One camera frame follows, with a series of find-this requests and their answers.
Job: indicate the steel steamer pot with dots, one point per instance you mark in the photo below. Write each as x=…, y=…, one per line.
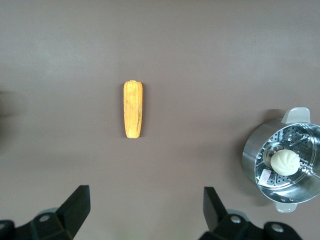
x=252, y=147

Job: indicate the pink white label sticker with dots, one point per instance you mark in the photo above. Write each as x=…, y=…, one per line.
x=265, y=177

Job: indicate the yellow corn cob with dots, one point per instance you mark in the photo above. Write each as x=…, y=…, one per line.
x=133, y=110

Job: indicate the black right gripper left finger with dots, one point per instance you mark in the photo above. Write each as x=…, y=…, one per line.
x=67, y=220

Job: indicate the white steamed bun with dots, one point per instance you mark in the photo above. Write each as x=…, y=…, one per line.
x=285, y=162

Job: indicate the brown table cover sheet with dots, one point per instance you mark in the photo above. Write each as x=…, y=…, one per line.
x=175, y=50

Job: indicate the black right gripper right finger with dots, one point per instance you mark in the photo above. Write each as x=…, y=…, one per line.
x=217, y=222

